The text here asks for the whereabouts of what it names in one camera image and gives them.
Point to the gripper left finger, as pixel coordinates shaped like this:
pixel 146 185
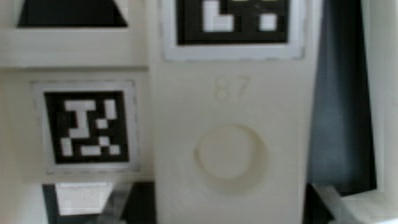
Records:
pixel 111 216

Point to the white chair back part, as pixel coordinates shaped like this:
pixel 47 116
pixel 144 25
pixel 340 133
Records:
pixel 224 104

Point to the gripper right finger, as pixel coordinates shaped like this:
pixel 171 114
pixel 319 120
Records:
pixel 335 204

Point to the white chair seat part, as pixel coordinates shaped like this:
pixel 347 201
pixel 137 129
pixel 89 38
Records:
pixel 374 205

